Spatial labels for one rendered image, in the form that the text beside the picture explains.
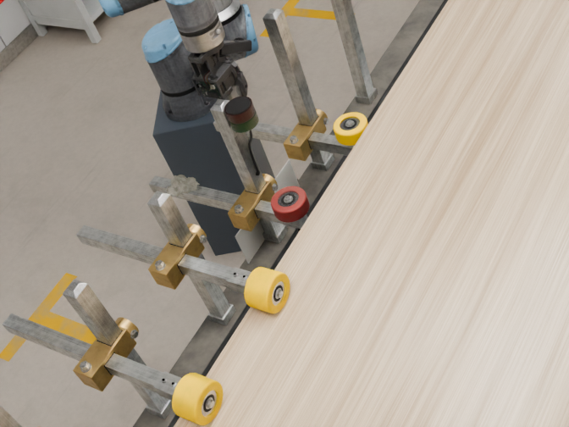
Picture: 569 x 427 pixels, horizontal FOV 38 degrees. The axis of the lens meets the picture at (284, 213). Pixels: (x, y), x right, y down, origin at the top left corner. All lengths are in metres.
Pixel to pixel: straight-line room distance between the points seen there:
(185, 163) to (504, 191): 1.30
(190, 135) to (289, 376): 1.27
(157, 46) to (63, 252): 1.16
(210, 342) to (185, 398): 0.42
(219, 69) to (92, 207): 1.75
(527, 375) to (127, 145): 2.57
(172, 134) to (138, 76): 1.47
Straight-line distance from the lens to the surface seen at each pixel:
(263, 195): 1.90
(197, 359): 1.87
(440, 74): 2.01
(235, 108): 1.72
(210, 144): 2.65
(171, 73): 2.55
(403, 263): 1.62
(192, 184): 1.99
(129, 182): 3.51
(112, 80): 4.15
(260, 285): 1.57
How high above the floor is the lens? 2.14
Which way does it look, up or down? 44 degrees down
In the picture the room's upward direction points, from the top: 22 degrees counter-clockwise
